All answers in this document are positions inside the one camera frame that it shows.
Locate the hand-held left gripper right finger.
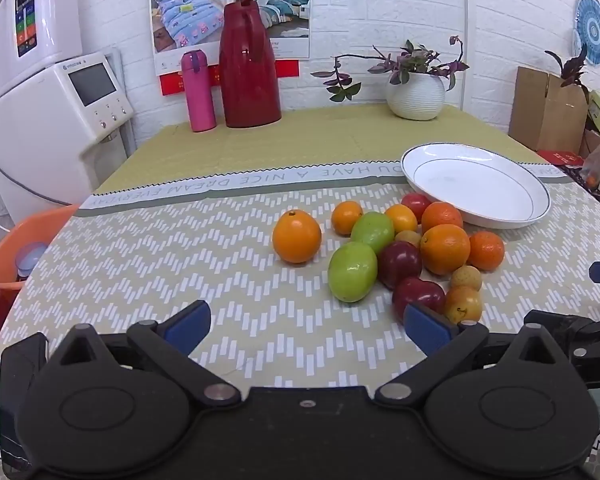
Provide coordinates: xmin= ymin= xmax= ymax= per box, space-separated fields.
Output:
xmin=375 ymin=301 xmax=573 ymax=406

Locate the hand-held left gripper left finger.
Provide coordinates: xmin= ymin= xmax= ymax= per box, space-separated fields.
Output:
xmin=47 ymin=300 xmax=242 ymax=406

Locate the dark red plum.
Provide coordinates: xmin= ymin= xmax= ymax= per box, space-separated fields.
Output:
xmin=378 ymin=241 xmax=423 ymax=290
xmin=392 ymin=277 xmax=447 ymax=323

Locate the medium smooth orange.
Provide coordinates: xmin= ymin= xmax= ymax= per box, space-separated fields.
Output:
xmin=420 ymin=224 xmax=471 ymax=276

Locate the green oval fruit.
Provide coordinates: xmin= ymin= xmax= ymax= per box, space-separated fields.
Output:
xmin=328 ymin=241 xmax=379 ymax=304
xmin=350 ymin=212 xmax=395 ymax=256

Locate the bumpy orange tangerine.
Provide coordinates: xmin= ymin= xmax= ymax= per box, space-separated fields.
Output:
xmin=467 ymin=231 xmax=505 ymax=271
xmin=421 ymin=201 xmax=464 ymax=235

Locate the white plate with dark rim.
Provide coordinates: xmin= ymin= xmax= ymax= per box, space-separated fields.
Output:
xmin=400 ymin=143 xmax=551 ymax=229

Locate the yellow-orange apricot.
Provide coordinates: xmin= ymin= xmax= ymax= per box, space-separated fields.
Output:
xmin=444 ymin=286 xmax=482 ymax=324

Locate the small yellow-orange fruit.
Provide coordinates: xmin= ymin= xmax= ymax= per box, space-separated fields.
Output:
xmin=384 ymin=204 xmax=419 ymax=234

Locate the red apple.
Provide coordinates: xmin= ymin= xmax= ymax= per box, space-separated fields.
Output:
xmin=401 ymin=193 xmax=432 ymax=223

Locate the flat red box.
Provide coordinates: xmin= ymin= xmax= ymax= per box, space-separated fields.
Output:
xmin=536 ymin=149 xmax=587 ymax=167

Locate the small round orange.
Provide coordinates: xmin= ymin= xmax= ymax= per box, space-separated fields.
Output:
xmin=331 ymin=201 xmax=364 ymax=236

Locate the large smooth orange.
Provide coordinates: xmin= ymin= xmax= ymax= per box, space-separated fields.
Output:
xmin=272 ymin=210 xmax=323 ymax=264

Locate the pale blue cup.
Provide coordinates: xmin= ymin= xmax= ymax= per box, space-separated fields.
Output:
xmin=15 ymin=242 xmax=49 ymax=281

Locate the brown cardboard box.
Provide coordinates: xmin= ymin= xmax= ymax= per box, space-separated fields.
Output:
xmin=508 ymin=66 xmax=589 ymax=153

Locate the orange plastic basin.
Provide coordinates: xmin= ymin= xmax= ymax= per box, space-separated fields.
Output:
xmin=0 ymin=204 xmax=81 ymax=293

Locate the dark purple leafy plant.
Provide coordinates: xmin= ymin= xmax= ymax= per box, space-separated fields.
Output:
xmin=545 ymin=42 xmax=592 ymax=106

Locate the pink water bottle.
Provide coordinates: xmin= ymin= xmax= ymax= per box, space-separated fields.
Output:
xmin=180 ymin=50 xmax=217 ymax=133

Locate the potted plant in white pot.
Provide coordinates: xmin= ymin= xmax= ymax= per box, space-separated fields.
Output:
xmin=311 ymin=36 xmax=470 ymax=121

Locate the white water dispenser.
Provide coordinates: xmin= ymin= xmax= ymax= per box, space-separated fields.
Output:
xmin=0 ymin=50 xmax=135 ymax=211

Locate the red thermos jug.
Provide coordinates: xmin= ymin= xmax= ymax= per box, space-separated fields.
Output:
xmin=218 ymin=0 xmax=282 ymax=129

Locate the white wall pipe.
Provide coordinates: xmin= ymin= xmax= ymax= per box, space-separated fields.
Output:
xmin=460 ymin=0 xmax=471 ymax=111

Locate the wall poster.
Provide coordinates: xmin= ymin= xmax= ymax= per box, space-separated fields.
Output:
xmin=147 ymin=0 xmax=312 ymax=96

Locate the white wall water purifier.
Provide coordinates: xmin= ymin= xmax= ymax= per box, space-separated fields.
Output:
xmin=0 ymin=0 xmax=83 ymax=103

